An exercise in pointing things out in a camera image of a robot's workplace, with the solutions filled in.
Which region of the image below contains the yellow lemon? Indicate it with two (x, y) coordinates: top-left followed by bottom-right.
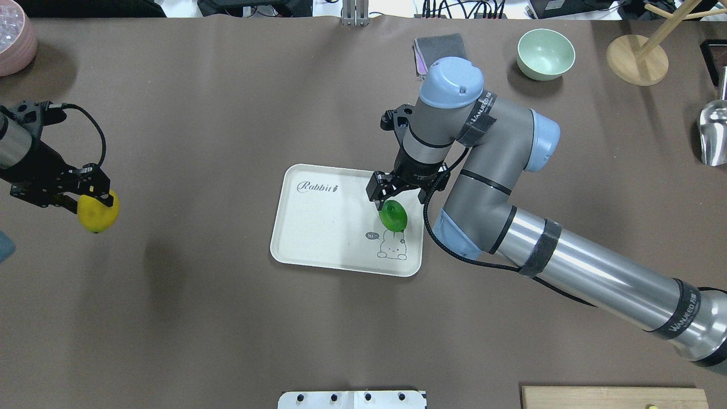
(76, 190), (120, 233)

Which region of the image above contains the green lime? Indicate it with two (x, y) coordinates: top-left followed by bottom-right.
(378, 199), (408, 232)

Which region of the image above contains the pink bowl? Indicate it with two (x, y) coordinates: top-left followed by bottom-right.
(1, 1), (38, 77)

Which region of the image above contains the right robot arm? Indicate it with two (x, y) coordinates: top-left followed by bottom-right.
(366, 56), (726, 374)

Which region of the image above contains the wooden mug tree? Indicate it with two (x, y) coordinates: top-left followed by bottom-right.
(607, 1), (726, 86)

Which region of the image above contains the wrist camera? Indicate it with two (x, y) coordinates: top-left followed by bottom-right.
(379, 104), (415, 137)
(5, 101), (67, 138)

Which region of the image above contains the grey folded cloth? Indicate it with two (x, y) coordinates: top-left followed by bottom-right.
(413, 34), (469, 80)

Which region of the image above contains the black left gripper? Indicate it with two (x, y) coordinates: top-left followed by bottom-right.
(9, 142), (114, 215)

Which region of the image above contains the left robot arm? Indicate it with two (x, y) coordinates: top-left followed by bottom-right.
(1, 110), (119, 213)

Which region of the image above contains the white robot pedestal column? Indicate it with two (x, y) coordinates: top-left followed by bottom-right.
(277, 389), (428, 408)

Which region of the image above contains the bamboo cutting board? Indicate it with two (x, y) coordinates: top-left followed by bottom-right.
(521, 386), (709, 408)

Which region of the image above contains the white rabbit print tray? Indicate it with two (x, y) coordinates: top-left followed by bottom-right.
(270, 164), (426, 277)

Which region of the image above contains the metal scoop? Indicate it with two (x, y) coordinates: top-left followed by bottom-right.
(699, 67), (726, 166)

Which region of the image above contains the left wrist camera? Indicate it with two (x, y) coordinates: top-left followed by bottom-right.
(5, 101), (67, 138)

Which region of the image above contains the mint green bowl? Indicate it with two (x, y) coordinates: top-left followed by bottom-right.
(516, 28), (576, 81)

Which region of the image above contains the aluminium frame post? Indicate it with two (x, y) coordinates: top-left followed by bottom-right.
(341, 0), (370, 27)

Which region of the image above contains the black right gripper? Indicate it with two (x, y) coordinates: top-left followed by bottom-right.
(366, 149), (449, 211)

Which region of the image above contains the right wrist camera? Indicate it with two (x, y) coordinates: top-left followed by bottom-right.
(379, 104), (415, 137)

